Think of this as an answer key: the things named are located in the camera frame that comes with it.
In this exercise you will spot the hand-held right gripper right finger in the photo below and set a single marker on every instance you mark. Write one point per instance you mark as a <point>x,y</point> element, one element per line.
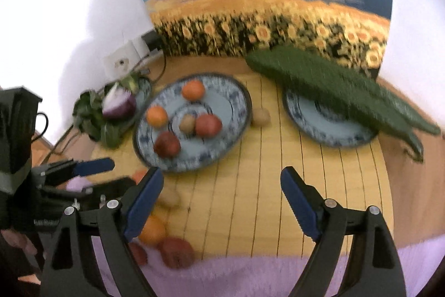
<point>300,203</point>

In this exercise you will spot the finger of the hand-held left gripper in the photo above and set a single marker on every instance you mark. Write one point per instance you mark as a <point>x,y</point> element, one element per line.
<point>94,165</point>
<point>114,187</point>

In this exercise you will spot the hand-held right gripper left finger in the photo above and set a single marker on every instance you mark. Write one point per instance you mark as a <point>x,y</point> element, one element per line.
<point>144,203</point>

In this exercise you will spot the brown kiwi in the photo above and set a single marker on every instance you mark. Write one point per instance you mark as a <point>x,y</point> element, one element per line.
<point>187,123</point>
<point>260,116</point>
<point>168,198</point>

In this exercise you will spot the orange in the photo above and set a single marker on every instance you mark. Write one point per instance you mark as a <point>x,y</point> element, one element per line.
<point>157,116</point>
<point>139,176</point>
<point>153,231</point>
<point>193,90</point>

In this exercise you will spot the red apple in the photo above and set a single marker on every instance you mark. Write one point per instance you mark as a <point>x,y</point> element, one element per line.
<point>208,125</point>
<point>175,251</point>
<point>167,144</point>
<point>138,253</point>

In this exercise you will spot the large blue patterned plate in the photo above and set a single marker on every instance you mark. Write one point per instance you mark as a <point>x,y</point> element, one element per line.
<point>215,151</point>

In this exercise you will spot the person's left hand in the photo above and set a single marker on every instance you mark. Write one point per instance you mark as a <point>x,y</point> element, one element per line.
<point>17,241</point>

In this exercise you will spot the yellow grid mat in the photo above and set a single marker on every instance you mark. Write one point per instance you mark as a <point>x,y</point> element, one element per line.
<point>260,196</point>

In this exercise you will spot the green bok choy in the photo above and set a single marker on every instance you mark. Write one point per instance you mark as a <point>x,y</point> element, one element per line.
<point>87,112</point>

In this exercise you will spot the halved red onion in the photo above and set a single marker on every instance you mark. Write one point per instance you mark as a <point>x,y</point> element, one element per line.
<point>118,102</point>

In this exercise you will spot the small blue patterned plate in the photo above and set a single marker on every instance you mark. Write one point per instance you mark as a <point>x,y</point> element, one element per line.
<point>313,123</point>
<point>144,88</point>

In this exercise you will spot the purple fluffy towel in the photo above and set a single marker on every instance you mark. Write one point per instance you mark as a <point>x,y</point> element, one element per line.
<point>243,278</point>

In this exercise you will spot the white power outlet plate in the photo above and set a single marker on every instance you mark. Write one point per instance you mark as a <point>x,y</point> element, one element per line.
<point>137,46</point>

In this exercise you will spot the black power adapter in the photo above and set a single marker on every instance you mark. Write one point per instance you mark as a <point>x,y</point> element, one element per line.
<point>151,39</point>

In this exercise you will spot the white wall socket plate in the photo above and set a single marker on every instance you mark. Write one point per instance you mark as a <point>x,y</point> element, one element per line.
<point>120,64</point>

